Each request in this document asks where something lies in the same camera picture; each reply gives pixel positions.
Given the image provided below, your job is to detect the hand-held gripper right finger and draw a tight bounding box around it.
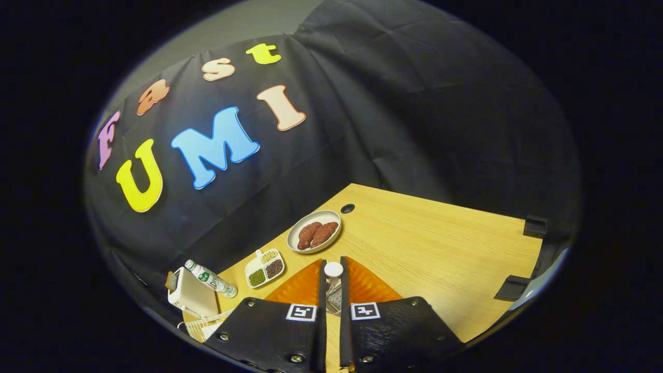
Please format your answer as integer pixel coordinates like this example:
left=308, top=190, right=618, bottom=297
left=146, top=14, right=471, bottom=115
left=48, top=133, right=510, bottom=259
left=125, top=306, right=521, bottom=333
left=339, top=256, right=464, bottom=371

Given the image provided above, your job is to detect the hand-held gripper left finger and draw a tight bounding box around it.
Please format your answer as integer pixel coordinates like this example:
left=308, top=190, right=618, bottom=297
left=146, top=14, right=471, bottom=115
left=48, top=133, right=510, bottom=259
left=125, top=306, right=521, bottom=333
left=218, top=259, right=328, bottom=373

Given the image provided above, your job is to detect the small metal wire basket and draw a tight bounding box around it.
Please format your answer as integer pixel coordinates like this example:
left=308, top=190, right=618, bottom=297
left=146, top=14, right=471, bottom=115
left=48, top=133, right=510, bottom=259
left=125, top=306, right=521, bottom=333
left=326, top=282, right=342, bottom=316

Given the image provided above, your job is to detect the white wire dish rack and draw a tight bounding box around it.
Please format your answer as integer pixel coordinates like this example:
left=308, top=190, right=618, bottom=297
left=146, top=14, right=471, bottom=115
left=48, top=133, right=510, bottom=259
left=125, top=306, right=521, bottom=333
left=177, top=310, right=234, bottom=343

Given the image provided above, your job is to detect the white divided bean dish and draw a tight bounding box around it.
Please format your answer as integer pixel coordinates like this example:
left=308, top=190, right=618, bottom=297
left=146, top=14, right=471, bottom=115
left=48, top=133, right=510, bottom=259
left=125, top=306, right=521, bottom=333
left=244, top=249, right=286, bottom=289

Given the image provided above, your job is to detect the small beige meat dish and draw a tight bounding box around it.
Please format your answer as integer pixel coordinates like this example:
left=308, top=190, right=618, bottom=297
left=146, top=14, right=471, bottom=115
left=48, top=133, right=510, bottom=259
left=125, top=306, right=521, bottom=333
left=286, top=210, right=343, bottom=254

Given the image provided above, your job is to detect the brown meat patty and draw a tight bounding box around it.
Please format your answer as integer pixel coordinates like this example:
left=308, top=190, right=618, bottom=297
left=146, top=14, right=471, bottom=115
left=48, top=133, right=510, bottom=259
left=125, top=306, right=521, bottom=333
left=311, top=222, right=339, bottom=249
left=297, top=222, right=323, bottom=251

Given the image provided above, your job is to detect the white green label bottle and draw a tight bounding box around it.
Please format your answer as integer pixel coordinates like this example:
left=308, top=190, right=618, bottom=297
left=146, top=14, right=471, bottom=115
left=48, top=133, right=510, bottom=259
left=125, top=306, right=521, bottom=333
left=185, top=260, right=239, bottom=299

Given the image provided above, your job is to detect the white toaster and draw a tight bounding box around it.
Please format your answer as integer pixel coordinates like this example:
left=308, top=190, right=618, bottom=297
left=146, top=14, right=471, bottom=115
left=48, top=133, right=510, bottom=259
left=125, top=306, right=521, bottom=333
left=167, top=267, right=220, bottom=319

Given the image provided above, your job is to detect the black table clamp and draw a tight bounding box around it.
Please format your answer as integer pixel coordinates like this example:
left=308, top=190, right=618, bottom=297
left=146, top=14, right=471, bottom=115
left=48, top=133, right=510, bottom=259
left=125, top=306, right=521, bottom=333
left=494, top=275, right=535, bottom=303
left=523, top=215, right=549, bottom=239

